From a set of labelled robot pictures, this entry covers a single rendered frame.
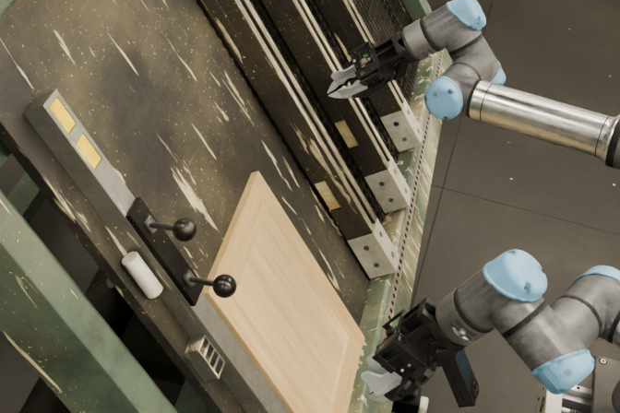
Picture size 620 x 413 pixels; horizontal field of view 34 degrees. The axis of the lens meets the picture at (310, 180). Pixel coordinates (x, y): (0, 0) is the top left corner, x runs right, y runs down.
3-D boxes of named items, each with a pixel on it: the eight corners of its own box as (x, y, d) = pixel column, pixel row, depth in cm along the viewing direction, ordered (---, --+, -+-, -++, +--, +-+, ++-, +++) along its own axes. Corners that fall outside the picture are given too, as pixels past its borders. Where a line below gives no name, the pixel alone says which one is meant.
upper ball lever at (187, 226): (143, 240, 165) (190, 248, 155) (130, 222, 163) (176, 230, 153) (159, 224, 167) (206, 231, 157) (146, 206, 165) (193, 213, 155)
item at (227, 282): (182, 293, 170) (230, 304, 160) (170, 277, 169) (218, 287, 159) (196, 277, 172) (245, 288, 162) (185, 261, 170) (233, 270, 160)
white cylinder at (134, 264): (118, 265, 162) (145, 300, 166) (133, 260, 161) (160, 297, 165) (125, 253, 165) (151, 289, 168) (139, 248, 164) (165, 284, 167)
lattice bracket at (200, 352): (204, 383, 174) (219, 379, 173) (183, 354, 171) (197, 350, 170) (210, 365, 177) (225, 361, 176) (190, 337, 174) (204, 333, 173)
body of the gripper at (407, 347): (379, 326, 154) (431, 286, 147) (423, 359, 156) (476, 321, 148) (368, 361, 148) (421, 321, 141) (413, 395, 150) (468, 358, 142)
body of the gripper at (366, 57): (343, 53, 207) (393, 24, 202) (362, 59, 215) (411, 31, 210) (357, 87, 206) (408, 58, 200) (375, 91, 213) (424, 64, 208)
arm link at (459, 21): (486, 32, 197) (464, -6, 195) (437, 60, 201) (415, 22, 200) (492, 23, 204) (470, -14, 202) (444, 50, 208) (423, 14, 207)
